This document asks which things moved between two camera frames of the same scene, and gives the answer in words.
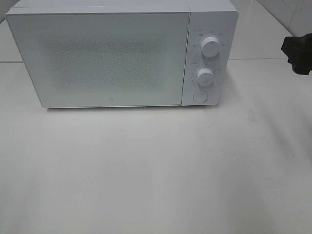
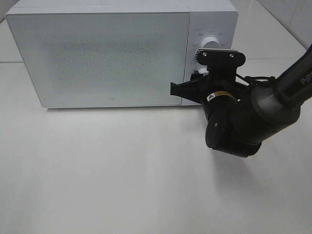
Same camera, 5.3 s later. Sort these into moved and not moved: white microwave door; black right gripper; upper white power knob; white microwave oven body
Moved: black right gripper
Not moved: white microwave door; upper white power knob; white microwave oven body
